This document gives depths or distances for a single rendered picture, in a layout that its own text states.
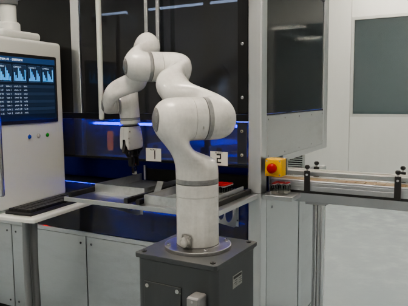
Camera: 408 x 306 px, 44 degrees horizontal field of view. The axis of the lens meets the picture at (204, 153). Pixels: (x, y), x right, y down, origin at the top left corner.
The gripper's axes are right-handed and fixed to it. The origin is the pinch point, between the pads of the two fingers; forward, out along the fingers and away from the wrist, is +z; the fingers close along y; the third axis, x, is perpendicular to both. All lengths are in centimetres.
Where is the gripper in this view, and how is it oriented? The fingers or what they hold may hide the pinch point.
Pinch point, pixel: (133, 161)
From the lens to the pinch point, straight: 218.2
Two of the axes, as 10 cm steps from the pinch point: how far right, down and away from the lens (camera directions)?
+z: 0.6, 9.9, 1.3
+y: -5.3, 1.4, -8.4
